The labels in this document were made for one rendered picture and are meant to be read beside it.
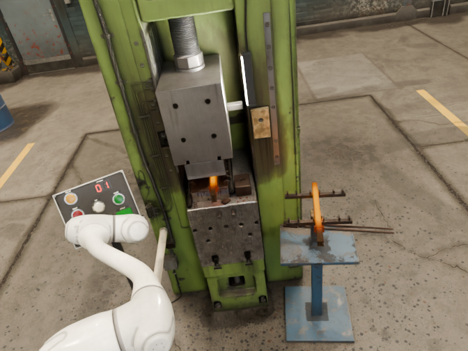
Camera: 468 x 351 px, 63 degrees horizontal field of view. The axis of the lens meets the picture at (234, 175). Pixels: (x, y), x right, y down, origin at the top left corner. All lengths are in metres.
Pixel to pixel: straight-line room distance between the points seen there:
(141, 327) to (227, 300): 1.66
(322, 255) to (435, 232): 1.39
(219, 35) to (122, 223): 1.17
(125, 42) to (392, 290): 2.20
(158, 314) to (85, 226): 0.56
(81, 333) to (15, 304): 2.39
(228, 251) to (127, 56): 1.18
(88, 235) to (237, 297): 1.39
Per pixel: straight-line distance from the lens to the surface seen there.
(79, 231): 1.45
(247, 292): 2.57
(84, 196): 1.96
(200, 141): 1.86
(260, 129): 1.98
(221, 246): 2.21
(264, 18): 1.81
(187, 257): 2.57
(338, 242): 2.15
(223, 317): 2.67
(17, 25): 8.62
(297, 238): 2.16
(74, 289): 3.22
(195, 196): 2.04
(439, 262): 3.06
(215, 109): 1.78
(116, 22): 1.84
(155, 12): 1.80
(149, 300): 1.02
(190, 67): 1.91
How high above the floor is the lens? 2.18
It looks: 35 degrees down
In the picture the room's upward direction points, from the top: 9 degrees counter-clockwise
